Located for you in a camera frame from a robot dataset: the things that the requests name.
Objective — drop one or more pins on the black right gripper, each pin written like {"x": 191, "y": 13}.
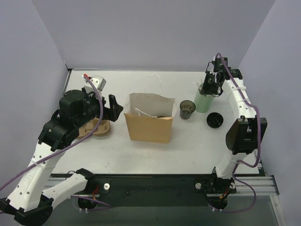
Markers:
{"x": 209, "y": 86}

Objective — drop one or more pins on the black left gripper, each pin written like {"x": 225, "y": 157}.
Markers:
{"x": 111, "y": 107}

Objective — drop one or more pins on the brown paper bag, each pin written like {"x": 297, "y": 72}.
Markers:
{"x": 141, "y": 111}

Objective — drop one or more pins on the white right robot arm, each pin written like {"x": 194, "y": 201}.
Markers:
{"x": 244, "y": 137}

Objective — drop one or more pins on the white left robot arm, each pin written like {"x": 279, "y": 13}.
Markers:
{"x": 30, "y": 203}

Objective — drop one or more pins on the brown pulp cup carrier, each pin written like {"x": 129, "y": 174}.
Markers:
{"x": 102, "y": 129}

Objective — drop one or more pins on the green plastic straw holder cup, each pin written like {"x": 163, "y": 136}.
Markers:
{"x": 203, "y": 102}

